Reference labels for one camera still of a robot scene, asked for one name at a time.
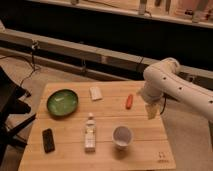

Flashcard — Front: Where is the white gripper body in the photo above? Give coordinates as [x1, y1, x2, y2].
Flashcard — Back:
[138, 83, 163, 105]

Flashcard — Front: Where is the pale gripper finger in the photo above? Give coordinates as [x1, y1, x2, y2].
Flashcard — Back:
[145, 104, 158, 119]

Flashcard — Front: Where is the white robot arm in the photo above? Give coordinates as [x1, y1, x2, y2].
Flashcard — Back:
[141, 58, 213, 123]

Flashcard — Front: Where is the white paper cup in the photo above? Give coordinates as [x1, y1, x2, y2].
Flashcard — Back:
[112, 126, 133, 150]

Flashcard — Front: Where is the white small box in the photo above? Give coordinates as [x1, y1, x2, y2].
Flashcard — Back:
[89, 86, 103, 101]

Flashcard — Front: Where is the clear plastic bottle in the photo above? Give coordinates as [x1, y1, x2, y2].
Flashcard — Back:
[84, 113, 96, 152]

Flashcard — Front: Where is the green round plate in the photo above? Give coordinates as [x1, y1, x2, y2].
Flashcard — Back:
[46, 89, 78, 117]

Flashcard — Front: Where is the black smartphone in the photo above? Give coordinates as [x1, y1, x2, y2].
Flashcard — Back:
[42, 129, 55, 153]

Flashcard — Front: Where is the black chair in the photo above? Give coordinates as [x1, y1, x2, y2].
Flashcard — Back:
[0, 66, 35, 165]

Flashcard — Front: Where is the black floor cable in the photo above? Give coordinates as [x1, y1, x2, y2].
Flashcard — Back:
[0, 41, 43, 98]

